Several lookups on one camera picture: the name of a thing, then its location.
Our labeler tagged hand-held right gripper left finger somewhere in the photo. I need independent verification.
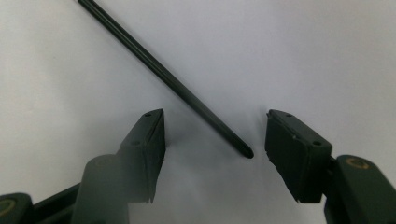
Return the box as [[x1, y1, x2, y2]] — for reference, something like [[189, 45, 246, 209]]
[[116, 108, 167, 203]]

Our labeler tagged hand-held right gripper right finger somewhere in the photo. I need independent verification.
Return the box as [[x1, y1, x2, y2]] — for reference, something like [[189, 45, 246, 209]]
[[264, 108, 333, 204]]

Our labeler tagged thin black stick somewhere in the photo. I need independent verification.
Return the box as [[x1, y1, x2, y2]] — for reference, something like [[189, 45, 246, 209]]
[[77, 0, 255, 160]]

